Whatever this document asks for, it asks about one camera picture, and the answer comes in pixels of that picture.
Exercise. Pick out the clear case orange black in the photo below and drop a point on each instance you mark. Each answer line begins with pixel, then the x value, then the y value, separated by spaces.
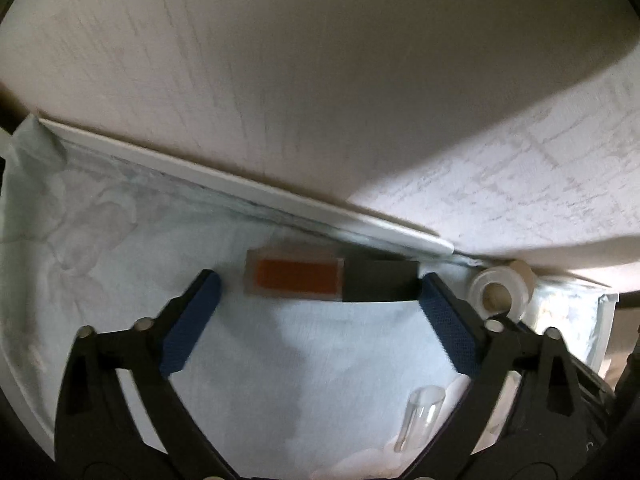
pixel 330 276

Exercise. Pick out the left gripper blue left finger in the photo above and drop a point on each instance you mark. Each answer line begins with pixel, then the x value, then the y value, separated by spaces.
pixel 186 317

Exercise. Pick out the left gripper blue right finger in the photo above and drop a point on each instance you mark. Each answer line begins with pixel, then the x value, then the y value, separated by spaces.
pixel 457 326

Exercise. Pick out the clear bottle with cork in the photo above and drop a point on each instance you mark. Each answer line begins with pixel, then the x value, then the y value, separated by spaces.
pixel 506 289

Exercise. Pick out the clear plastic tube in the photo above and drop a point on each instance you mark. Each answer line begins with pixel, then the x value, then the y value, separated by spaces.
pixel 422 411

